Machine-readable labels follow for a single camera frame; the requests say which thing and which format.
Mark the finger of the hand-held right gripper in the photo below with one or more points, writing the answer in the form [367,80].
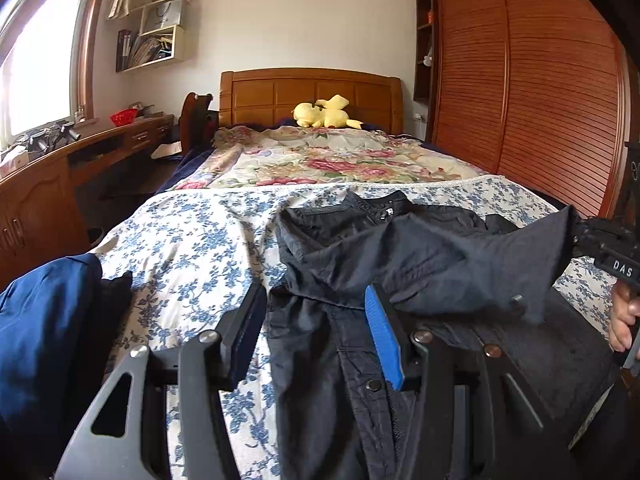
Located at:
[597,235]

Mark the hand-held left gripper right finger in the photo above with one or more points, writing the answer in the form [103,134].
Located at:
[382,331]

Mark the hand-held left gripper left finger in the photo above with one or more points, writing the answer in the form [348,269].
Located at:
[247,341]

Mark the black jacket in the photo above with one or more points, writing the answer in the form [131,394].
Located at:
[400,260]

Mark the person's right hand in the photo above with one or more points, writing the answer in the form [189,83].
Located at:
[622,317]

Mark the blue floral bedsheet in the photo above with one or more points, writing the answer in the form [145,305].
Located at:
[200,240]

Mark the small black cloth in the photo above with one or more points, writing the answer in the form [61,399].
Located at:
[116,305]

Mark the wooden slatted wardrobe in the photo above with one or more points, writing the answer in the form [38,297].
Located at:
[525,85]

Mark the pink floral quilt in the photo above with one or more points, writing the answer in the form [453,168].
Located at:
[320,157]

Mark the white paper sheet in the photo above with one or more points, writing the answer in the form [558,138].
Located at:
[167,151]

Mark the folded blue garment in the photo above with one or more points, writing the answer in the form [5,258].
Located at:
[40,340]

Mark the yellow plush toy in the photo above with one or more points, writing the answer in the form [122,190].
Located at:
[322,112]

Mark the wooden chair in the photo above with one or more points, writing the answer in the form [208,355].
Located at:
[194,120]

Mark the wooden bed headboard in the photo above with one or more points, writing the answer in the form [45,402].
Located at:
[310,92]

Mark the wooden desk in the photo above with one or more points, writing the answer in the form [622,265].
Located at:
[45,195]

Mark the red bowl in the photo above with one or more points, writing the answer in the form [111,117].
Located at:
[123,118]

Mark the white box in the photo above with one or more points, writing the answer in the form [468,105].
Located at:
[12,165]

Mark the row of books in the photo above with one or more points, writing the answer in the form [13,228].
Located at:
[126,50]

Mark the window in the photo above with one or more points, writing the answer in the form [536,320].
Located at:
[40,50]

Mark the cream wall shelf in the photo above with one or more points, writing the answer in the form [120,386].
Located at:
[160,30]

